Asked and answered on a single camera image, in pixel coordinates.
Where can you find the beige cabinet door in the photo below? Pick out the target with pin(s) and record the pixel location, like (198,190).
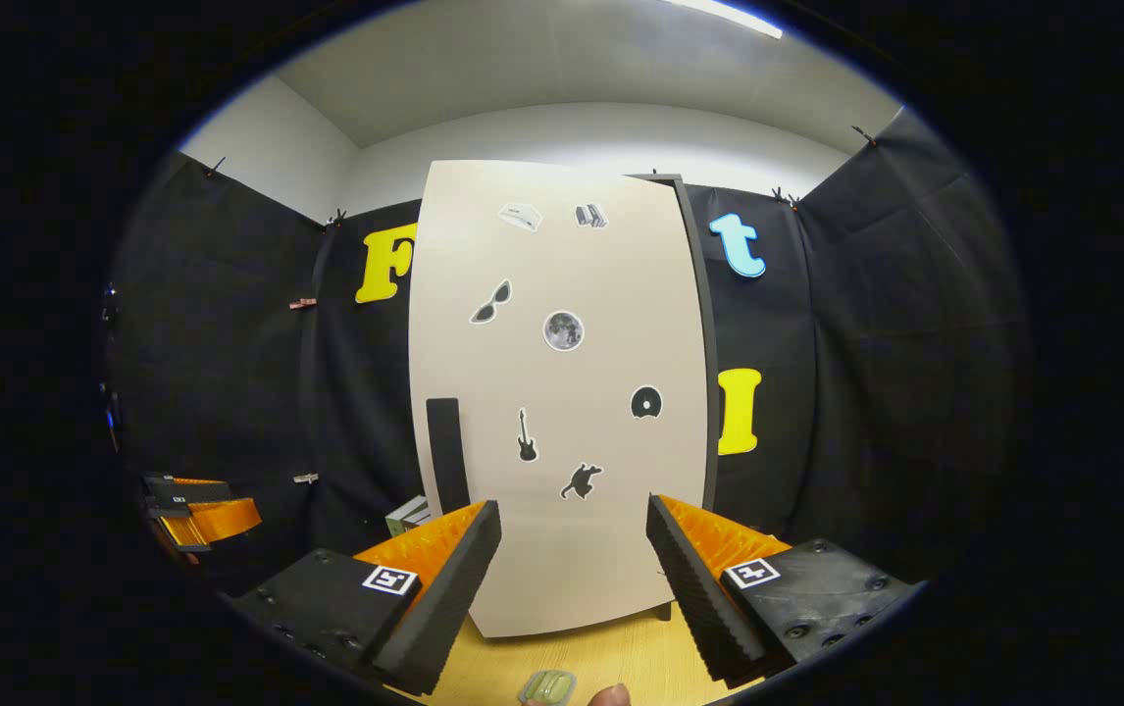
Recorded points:
(572,265)

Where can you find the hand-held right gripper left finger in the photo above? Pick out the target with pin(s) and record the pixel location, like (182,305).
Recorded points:
(444,598)

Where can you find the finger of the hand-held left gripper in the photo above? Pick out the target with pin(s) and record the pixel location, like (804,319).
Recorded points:
(219,520)
(184,489)

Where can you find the dark grey cabinet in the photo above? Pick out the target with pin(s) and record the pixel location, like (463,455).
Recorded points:
(709,343)

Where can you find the black backdrop cloth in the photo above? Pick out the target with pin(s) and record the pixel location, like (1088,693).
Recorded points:
(866,343)

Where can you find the green book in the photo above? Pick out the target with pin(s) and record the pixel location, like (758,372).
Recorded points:
(403,515)

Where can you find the pale green bottle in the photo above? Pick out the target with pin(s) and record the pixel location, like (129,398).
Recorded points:
(548,688)

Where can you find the brown book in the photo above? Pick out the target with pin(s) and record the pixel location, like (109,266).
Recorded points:
(420,520)

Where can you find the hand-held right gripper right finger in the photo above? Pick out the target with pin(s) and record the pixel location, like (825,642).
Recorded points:
(694,598)

